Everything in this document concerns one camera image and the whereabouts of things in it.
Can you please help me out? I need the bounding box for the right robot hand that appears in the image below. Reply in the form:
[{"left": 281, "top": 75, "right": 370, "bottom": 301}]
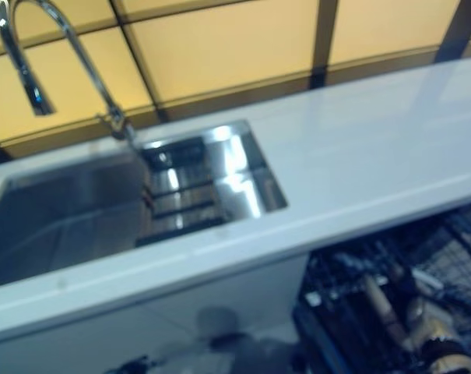
[{"left": 418, "top": 337, "right": 469, "bottom": 374}]

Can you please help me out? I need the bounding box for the cream ceramic plate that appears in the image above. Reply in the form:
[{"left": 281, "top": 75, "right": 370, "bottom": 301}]
[
  {"left": 406, "top": 296, "right": 454, "bottom": 352},
  {"left": 362, "top": 273, "right": 410, "bottom": 344}
]

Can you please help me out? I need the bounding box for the white glossy cabinet door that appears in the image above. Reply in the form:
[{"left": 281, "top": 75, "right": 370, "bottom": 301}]
[
  {"left": 144, "top": 255, "right": 311, "bottom": 374},
  {"left": 0, "top": 305, "right": 155, "bottom": 374}
]

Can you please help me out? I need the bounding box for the black steel roll-up rack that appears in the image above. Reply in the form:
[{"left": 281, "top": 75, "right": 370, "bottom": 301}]
[{"left": 135, "top": 136, "right": 227, "bottom": 249}]

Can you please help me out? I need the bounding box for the stainless steel sink basin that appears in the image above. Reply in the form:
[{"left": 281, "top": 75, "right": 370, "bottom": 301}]
[{"left": 0, "top": 119, "right": 290, "bottom": 290}]

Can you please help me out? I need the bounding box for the chrome pull-down kitchen faucet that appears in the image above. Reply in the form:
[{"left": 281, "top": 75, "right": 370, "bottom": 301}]
[{"left": 0, "top": 0, "right": 143, "bottom": 157}]

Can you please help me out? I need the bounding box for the dishwasher wire rack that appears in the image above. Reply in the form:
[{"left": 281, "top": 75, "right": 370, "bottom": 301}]
[{"left": 296, "top": 210, "right": 471, "bottom": 374}]

